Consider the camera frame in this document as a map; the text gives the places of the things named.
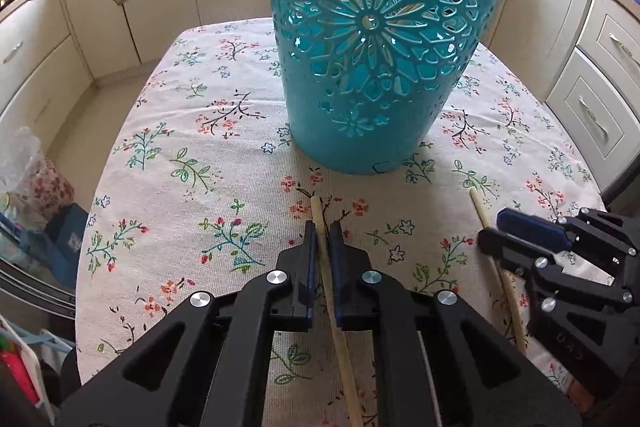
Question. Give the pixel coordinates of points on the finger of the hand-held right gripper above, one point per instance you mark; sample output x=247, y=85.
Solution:
x=505, y=247
x=530, y=227

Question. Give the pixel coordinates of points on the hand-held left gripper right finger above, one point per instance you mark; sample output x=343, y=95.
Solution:
x=338, y=267

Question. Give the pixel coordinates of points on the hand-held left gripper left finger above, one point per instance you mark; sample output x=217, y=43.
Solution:
x=311, y=267

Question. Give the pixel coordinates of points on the teal perforated plastic basket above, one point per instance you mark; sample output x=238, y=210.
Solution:
x=320, y=97

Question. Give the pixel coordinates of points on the cream drawer unit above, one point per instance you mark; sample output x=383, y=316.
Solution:
x=605, y=82

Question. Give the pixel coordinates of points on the floral tablecloth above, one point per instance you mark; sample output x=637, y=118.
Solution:
x=200, y=137

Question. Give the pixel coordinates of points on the cream cabinet door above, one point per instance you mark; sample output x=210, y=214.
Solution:
x=545, y=2

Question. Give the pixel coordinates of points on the blue box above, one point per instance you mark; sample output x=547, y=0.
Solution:
x=67, y=242

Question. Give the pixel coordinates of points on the light blue plastic rack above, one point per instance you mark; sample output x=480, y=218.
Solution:
x=50, y=339

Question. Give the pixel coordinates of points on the clear plastic bag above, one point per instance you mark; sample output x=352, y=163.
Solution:
x=30, y=177

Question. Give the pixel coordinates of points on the red and green item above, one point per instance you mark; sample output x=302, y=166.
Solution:
x=17, y=372

